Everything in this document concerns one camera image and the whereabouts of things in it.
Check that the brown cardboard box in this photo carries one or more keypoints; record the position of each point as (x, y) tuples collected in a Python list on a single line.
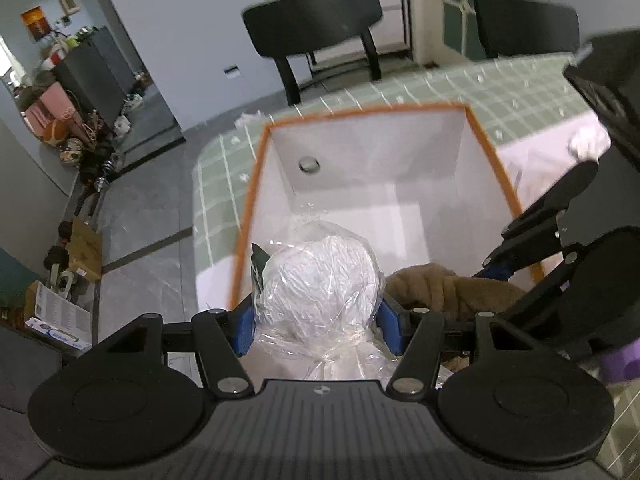
[(86, 250)]

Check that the white tissue sheet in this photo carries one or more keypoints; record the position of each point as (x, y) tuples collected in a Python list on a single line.
[(587, 142)]

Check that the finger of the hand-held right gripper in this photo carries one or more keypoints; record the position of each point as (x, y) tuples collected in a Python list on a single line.
[(565, 187), (500, 266)]

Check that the grey tall cabinet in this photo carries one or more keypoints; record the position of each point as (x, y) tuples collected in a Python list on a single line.
[(100, 70)]

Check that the pink bag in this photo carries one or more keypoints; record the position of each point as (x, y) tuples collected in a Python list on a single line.
[(50, 107)]

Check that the crumpled white plastic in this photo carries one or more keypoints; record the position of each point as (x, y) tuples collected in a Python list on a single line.
[(250, 119)]

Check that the orange wall picture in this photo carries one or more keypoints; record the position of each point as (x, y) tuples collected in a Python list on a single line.
[(35, 22)]

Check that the patterned ball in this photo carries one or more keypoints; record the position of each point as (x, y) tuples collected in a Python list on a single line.
[(70, 150)]

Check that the white printed carton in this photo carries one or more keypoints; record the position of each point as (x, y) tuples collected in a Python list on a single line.
[(57, 317)]

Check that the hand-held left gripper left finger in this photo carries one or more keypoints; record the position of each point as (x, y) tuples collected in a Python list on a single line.
[(245, 329)]

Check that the black wooden chair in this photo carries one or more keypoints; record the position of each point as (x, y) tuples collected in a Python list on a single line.
[(525, 25), (310, 25)]

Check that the white yarn ball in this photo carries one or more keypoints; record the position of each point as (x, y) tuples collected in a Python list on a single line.
[(320, 280)]

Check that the brown plush toy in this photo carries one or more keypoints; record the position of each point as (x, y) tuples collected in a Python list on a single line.
[(440, 285)]

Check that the black dumbbell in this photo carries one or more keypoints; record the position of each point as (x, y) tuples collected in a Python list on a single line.
[(57, 255)]

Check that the green panelled door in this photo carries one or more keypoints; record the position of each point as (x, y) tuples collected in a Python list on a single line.
[(465, 5)]

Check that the white storage box orange outside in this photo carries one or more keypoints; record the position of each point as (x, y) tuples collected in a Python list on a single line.
[(400, 160)]

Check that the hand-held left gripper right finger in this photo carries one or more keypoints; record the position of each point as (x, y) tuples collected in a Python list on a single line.
[(390, 327)]

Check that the purple tissue pack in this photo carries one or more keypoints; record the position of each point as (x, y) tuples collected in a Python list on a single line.
[(625, 365)]

